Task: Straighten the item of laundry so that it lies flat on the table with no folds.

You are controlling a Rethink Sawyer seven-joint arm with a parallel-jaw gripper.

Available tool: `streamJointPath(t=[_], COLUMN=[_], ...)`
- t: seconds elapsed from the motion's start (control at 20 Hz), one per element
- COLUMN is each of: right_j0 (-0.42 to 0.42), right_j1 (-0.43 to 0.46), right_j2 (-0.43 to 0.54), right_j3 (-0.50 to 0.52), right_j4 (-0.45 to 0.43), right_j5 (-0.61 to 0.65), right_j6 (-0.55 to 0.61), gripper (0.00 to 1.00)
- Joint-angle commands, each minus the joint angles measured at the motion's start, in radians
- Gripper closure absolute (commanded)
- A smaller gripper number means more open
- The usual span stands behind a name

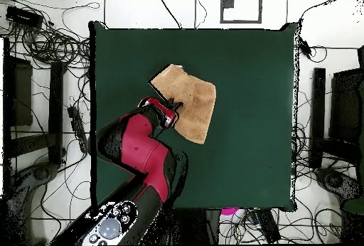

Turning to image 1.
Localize tan terry towel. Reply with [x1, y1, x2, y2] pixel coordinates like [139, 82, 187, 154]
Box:
[149, 63, 218, 145]

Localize dark flat panel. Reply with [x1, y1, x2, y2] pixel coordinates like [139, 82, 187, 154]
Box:
[329, 68, 364, 144]
[4, 55, 33, 127]

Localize black flat bar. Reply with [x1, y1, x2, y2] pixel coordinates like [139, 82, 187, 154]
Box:
[254, 208, 282, 244]

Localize dark green table cloth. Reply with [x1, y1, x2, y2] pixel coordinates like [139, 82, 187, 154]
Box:
[88, 21, 299, 213]

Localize black power strip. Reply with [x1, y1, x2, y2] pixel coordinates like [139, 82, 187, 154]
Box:
[67, 105, 90, 154]

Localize black upright bar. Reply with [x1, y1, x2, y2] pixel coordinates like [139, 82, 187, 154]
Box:
[309, 67, 327, 169]
[47, 60, 65, 165]

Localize magenta capped object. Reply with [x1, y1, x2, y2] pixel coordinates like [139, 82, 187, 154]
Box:
[220, 207, 240, 216]

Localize grey stand base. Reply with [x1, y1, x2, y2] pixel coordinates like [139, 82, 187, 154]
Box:
[5, 161, 60, 201]
[314, 166, 363, 203]

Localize black power adapter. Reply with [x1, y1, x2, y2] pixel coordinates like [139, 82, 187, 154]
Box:
[297, 37, 313, 60]

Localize black device box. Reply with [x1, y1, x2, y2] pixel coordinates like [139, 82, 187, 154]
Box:
[5, 5, 44, 29]

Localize tangled black cables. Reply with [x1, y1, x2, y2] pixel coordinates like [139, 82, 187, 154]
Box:
[16, 26, 92, 69]

